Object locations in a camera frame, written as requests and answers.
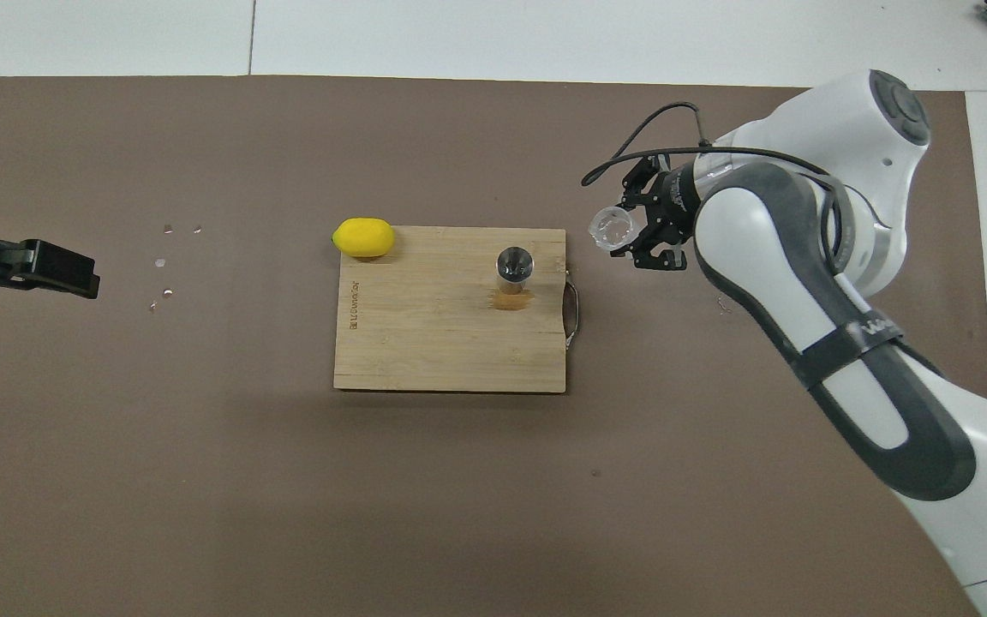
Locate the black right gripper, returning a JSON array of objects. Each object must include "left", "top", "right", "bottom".
[{"left": 610, "top": 154, "right": 704, "bottom": 273}]

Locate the clear glass cup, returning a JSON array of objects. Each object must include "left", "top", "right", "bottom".
[{"left": 588, "top": 205, "right": 642, "bottom": 251}]

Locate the steel jigger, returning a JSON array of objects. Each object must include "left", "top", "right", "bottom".
[{"left": 494, "top": 245, "right": 535, "bottom": 296}]

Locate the wooden cutting board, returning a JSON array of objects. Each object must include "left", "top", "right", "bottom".
[{"left": 333, "top": 226, "right": 582, "bottom": 394}]

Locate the yellow lemon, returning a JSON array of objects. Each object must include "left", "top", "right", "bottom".
[{"left": 332, "top": 218, "right": 396, "bottom": 260}]

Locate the brown table mat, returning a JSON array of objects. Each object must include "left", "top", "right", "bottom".
[{"left": 0, "top": 75, "right": 987, "bottom": 617}]

